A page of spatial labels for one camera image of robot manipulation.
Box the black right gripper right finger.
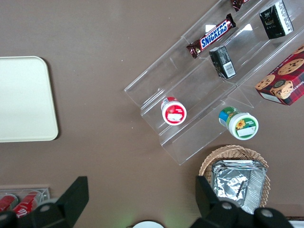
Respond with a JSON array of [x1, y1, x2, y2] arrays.
[[190, 175, 294, 228]]

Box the Snickers chocolate bar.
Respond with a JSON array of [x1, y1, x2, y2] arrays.
[[186, 13, 237, 59], [229, 0, 250, 12]]

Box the red lid white jar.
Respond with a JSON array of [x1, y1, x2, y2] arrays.
[[161, 96, 188, 126]]

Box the green lid white jar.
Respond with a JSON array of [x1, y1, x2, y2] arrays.
[[218, 106, 259, 141]]

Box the white rectangular snack tray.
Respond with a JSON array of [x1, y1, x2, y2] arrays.
[[287, 218, 304, 228]]

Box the aluminium foil container stack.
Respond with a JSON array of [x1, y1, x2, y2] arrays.
[[211, 159, 267, 215]]

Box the clear acrylic bottle rack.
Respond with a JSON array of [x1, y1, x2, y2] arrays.
[[0, 187, 51, 214]]

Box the small black drink carton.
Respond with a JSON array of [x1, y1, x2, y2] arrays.
[[258, 0, 295, 40], [209, 46, 237, 79]]

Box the red cola bottle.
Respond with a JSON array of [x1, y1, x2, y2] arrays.
[[13, 190, 41, 219], [0, 193, 19, 212]]

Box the cream plastic tray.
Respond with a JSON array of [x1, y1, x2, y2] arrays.
[[0, 56, 59, 143]]

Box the red tartan cookie box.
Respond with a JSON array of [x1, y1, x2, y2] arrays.
[[255, 44, 304, 106]]

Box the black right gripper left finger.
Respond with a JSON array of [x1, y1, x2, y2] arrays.
[[0, 176, 89, 228]]

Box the light tan wicker basket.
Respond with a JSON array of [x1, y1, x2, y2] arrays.
[[199, 144, 271, 209]]

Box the clear acrylic stepped shelf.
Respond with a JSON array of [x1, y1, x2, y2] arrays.
[[123, 0, 304, 166]]

